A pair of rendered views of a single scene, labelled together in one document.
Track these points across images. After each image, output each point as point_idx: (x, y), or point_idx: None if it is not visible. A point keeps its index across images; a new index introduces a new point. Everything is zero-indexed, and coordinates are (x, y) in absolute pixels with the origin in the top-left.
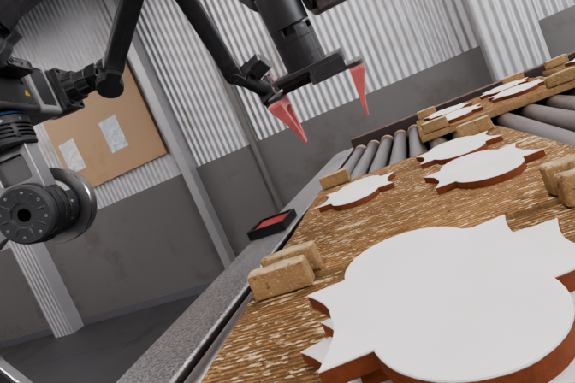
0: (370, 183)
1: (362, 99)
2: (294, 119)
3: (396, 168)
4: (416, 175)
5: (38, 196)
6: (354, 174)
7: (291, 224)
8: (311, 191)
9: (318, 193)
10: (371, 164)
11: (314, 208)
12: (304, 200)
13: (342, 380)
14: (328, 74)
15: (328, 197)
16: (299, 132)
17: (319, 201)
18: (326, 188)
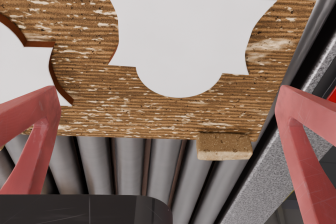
0: (153, 39)
1: (12, 103)
2: (312, 180)
3: (112, 103)
4: (63, 12)
5: None
6: (192, 180)
7: (329, 60)
8: (264, 186)
9: (259, 128)
10: (165, 199)
11: (280, 45)
12: (283, 159)
13: None
14: (11, 216)
15: (245, 46)
16: (309, 96)
17: (264, 79)
18: (243, 134)
